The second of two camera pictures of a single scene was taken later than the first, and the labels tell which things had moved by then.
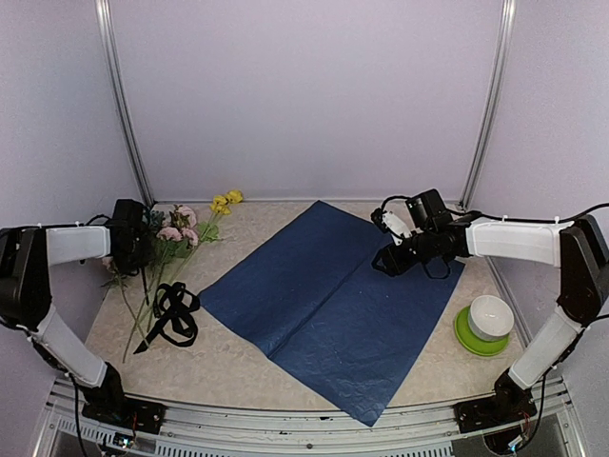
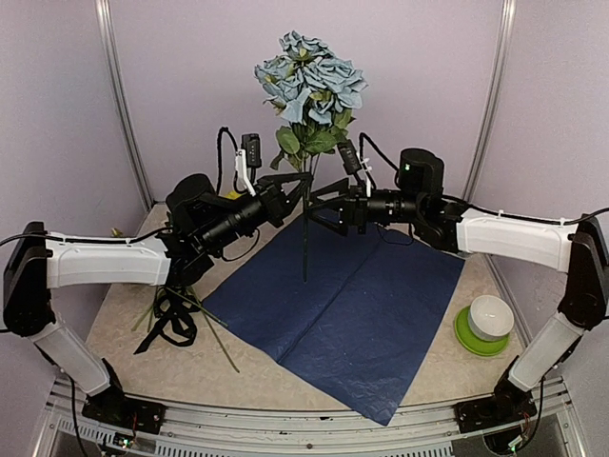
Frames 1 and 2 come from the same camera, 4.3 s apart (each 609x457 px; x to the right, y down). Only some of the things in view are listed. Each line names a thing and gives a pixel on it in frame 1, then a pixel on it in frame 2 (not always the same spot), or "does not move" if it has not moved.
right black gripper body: x=425 y=249 → x=409 y=206
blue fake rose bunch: x=152 y=218 → x=317 y=94
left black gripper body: x=128 y=262 → x=224 y=230
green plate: x=473 y=342 does not move
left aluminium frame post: x=105 y=22 does not move
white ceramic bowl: x=490 y=318 does not move
